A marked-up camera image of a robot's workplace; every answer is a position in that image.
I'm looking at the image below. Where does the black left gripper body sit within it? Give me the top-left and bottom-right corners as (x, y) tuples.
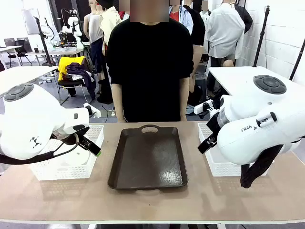
(51, 127), (90, 146)

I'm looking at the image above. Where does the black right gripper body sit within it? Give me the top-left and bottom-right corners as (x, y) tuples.
(206, 114), (225, 138)

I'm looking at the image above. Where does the person's left forearm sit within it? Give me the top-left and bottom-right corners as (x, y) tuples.
(179, 75), (191, 122)

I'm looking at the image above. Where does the person's right forearm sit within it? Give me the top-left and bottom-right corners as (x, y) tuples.
(111, 83), (126, 123)

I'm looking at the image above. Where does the white perforated plastic basket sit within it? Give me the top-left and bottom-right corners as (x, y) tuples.
(28, 124), (105, 181)
(197, 122), (275, 177)

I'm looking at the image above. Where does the grey plastic stool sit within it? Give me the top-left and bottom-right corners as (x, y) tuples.
(193, 72), (207, 93)

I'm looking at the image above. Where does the white side table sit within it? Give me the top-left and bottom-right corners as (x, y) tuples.
(208, 66), (305, 96)
(0, 65), (59, 96)

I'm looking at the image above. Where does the dark brown plastic tray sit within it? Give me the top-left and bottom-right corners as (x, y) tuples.
(107, 125), (189, 191)

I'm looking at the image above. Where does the dark purple clothes pile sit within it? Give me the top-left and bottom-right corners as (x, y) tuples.
(65, 62), (97, 101)

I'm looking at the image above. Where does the yellow cloth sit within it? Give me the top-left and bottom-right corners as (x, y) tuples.
(58, 56), (86, 81)

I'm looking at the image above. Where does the person's black sweater torso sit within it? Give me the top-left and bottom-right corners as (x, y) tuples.
(106, 17), (194, 123)

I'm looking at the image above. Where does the background desk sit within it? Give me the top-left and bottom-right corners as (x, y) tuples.
(22, 45), (92, 59)

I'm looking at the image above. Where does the mannequin with white shirt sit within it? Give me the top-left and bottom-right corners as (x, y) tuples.
(204, 0), (246, 68)

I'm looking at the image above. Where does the black office chair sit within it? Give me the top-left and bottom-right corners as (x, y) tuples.
(7, 40), (33, 67)

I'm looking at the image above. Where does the black tripod stand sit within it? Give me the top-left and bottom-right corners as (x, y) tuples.
(253, 4), (272, 68)
(33, 16), (56, 67)

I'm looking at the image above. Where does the mannequin with black coat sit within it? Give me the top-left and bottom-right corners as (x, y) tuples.
(183, 5), (206, 46)

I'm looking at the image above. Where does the black slanted stand pole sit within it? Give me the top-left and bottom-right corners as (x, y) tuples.
(289, 37), (305, 81)

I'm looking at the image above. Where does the black hanging jacket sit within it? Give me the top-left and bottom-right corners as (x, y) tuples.
(234, 3), (254, 34)

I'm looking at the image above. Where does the mannequin with blue shirt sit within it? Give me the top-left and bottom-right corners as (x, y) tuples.
(169, 4), (194, 34)

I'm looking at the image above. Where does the mannequin with white tank top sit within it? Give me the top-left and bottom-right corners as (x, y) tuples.
(83, 0), (105, 82)

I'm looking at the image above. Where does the mannequin with cream shirt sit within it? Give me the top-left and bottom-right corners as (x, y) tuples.
(99, 5), (122, 57)

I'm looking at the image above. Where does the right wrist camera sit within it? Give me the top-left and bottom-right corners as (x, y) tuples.
(193, 99), (219, 118)

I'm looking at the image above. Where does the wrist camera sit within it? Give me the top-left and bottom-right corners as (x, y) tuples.
(193, 99), (219, 118)
(83, 103), (102, 119)

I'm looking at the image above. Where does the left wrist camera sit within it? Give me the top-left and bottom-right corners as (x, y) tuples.
(83, 103), (102, 119)

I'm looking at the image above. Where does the black left arm cable sleeve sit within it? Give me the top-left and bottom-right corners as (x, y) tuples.
(0, 133), (81, 166)

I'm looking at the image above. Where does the metal frame chair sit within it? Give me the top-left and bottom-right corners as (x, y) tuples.
(58, 78), (94, 106)

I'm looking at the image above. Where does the grey wall board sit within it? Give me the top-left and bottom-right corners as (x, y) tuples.
(21, 8), (41, 35)

